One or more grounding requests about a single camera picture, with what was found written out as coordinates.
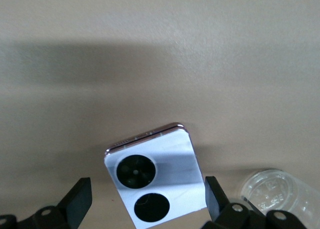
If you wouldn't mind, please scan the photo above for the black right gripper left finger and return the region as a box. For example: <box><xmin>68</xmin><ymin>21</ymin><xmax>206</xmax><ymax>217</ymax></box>
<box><xmin>0</xmin><ymin>177</ymin><xmax>94</xmax><ymax>229</ymax></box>

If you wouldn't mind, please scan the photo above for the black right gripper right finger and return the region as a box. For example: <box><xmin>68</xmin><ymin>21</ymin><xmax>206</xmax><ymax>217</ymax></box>
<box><xmin>204</xmin><ymin>175</ymin><xmax>304</xmax><ymax>229</ymax></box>

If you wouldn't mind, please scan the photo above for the white box with black dots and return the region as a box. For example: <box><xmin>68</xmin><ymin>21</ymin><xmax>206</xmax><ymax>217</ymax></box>
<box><xmin>103</xmin><ymin>122</ymin><xmax>204</xmax><ymax>229</ymax></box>

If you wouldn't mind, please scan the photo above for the clear plastic cup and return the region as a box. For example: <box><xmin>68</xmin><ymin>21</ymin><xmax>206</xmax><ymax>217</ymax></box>
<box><xmin>240</xmin><ymin>168</ymin><xmax>320</xmax><ymax>229</ymax></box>

